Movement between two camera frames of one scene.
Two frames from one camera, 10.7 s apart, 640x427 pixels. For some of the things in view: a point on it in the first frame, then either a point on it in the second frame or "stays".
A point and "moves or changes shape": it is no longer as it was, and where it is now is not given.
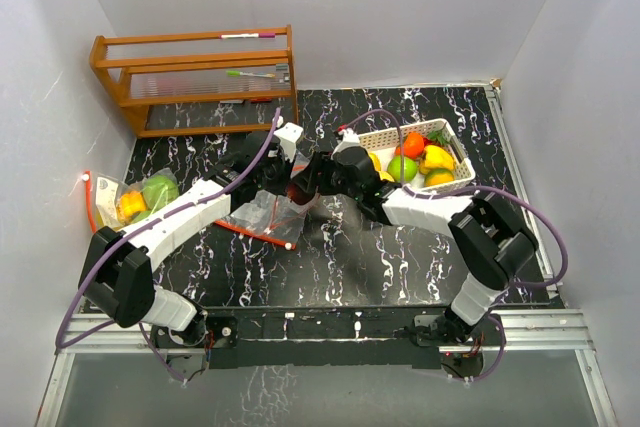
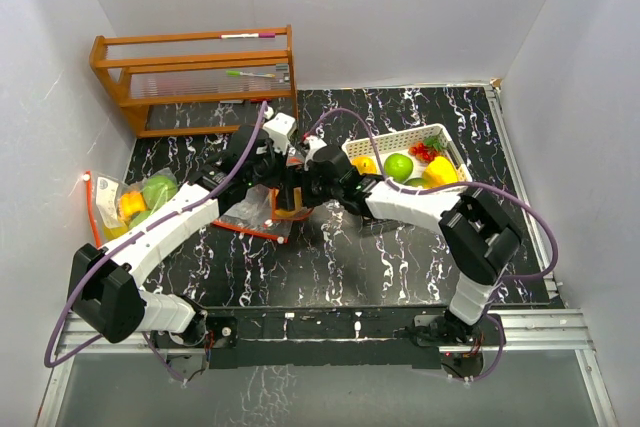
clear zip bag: [267, 217] moves or changes shape
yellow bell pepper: [435, 157] → [439, 171]
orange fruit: [384, 175] moves or changes shape
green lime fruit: [394, 168] stays
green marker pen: [240, 73] stays
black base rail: [296, 336] stays
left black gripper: [286, 165] stays
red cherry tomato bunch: [435, 138] → [424, 151]
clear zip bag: [271, 217] moves or changes shape
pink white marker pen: [247, 35] stays
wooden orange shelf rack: [215, 66] stays
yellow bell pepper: [129, 205] stays
